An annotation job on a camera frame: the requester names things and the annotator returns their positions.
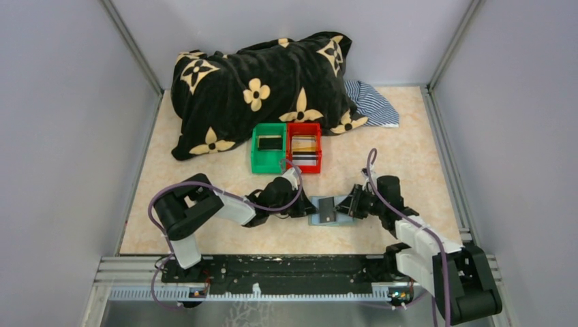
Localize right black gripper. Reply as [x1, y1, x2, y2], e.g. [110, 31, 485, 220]
[333, 184, 386, 219]

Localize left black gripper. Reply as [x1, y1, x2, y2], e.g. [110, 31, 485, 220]
[269, 184, 318, 217]

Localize sage green card holder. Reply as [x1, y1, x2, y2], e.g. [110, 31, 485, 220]
[308, 196, 355, 227]

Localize green plastic bin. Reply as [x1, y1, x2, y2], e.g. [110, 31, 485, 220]
[250, 123, 286, 174]

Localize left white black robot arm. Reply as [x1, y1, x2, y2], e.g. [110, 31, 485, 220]
[147, 169, 318, 282]

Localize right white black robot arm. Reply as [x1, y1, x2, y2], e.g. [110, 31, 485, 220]
[335, 175, 503, 326]

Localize cards in red bin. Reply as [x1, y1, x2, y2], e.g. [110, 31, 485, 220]
[290, 135, 318, 166]

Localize blue striped cloth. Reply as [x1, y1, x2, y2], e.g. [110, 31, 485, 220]
[344, 80, 400, 128]

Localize black floral blanket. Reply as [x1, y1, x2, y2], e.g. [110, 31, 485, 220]
[170, 31, 368, 161]

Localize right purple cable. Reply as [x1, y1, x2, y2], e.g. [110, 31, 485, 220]
[365, 148, 453, 327]

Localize purple cable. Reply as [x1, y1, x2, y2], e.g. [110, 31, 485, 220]
[147, 157, 304, 311]
[365, 148, 453, 327]

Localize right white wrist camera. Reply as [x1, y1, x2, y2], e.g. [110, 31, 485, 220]
[361, 168, 374, 183]

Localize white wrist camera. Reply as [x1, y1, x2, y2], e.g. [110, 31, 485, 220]
[361, 168, 374, 183]
[282, 168, 301, 189]

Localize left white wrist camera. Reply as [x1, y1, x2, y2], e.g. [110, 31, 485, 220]
[282, 168, 301, 189]

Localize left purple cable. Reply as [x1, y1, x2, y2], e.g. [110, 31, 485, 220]
[147, 157, 304, 311]

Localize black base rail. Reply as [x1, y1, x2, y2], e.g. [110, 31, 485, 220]
[160, 255, 419, 299]

